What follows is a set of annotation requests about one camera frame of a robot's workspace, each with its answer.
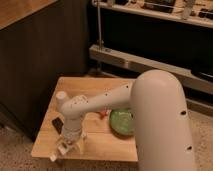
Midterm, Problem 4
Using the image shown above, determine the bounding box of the dark wooden cabinet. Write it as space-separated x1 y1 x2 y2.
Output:
0 0 88 139

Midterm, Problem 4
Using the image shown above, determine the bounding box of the wooden small table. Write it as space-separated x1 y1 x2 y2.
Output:
31 77 137 162

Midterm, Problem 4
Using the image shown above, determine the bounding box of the metal vertical pole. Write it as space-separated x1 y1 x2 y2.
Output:
97 0 103 50

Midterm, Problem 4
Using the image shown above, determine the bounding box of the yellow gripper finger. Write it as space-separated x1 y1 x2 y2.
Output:
76 139 85 154

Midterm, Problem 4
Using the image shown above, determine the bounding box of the white paper cup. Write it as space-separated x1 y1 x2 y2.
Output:
56 91 69 113

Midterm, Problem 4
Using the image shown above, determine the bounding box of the clear plastic bottle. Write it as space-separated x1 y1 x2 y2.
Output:
50 140 75 162

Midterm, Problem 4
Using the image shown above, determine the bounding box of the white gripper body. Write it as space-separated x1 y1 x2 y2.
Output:
61 126 82 143

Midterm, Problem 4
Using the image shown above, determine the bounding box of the grey metal shelf frame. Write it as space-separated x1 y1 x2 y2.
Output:
88 0 213 116

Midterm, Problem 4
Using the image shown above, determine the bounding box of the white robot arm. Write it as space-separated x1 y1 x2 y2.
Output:
56 70 196 171

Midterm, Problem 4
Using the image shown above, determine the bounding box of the orange red snack bar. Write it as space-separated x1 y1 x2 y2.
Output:
98 110 108 119

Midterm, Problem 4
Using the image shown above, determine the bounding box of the green bowl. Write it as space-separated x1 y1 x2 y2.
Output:
109 109 134 136

